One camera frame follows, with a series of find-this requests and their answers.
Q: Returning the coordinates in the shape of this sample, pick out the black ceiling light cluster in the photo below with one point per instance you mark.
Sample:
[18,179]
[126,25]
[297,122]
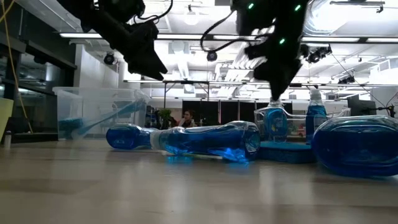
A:
[346,80]
[318,53]

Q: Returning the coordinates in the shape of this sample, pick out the round ceiling lamp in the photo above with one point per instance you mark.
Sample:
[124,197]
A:
[191,17]

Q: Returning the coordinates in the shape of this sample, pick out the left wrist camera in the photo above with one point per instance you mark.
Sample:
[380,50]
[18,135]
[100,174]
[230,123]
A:
[146,31]

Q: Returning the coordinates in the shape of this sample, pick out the blue scrub sponge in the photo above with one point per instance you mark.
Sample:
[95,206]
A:
[286,152]

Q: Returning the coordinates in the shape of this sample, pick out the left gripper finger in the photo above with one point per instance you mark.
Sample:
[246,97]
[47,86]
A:
[149,71]

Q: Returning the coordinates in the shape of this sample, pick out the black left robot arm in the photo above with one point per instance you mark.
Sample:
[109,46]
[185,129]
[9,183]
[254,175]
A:
[93,15]

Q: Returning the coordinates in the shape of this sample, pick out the dark glass cabinet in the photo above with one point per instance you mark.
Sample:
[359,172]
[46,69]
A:
[37,102]

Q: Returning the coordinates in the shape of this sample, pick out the small white bottle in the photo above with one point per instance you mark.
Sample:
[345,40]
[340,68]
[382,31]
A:
[7,140]

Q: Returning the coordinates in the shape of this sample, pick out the blue Dawn dish soap bottle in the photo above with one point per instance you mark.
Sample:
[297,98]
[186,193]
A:
[275,123]
[357,146]
[211,138]
[315,115]
[127,137]

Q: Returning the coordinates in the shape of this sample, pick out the clear plastic storage bin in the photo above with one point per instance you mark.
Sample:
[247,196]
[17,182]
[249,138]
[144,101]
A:
[93,102]

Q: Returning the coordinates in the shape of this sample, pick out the person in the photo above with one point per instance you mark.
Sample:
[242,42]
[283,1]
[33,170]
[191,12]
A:
[188,118]

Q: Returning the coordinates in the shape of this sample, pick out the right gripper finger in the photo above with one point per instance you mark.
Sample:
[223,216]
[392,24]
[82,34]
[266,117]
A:
[278,85]

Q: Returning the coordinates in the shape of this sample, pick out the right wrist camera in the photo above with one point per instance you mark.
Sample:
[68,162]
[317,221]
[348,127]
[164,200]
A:
[245,18]

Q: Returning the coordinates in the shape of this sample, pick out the black computer monitor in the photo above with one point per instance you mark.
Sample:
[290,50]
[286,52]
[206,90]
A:
[362,107]

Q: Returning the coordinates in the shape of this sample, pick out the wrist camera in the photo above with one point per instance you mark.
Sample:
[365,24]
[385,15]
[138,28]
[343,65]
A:
[245,18]
[146,31]

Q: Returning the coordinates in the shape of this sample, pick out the silver ceiling duct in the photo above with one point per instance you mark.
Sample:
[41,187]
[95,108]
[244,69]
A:
[311,21]

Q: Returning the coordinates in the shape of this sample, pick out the green background plant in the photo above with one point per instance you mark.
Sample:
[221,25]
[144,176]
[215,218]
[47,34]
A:
[164,115]

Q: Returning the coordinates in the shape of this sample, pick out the black ceiling camera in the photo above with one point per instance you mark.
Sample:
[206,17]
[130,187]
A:
[109,58]
[212,56]

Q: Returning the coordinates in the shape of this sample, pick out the black partition panels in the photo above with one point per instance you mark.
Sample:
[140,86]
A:
[230,112]

